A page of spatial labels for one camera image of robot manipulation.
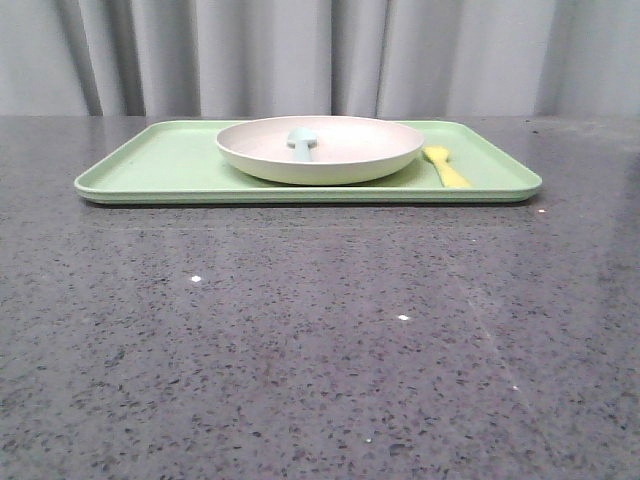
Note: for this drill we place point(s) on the cream round plate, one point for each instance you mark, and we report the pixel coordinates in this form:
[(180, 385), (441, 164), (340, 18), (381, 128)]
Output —
[(349, 149)]

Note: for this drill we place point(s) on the yellow plastic fork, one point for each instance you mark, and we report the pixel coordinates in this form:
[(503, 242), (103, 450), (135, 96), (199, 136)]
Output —
[(438, 156)]

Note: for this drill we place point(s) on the light blue plastic spoon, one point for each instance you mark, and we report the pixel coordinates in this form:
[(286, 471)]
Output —
[(301, 140)]

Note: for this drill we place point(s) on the light green plastic tray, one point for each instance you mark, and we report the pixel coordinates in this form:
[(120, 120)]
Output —
[(178, 162)]

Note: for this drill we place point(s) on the grey pleated curtain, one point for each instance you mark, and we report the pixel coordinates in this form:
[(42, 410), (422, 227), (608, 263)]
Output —
[(390, 59)]

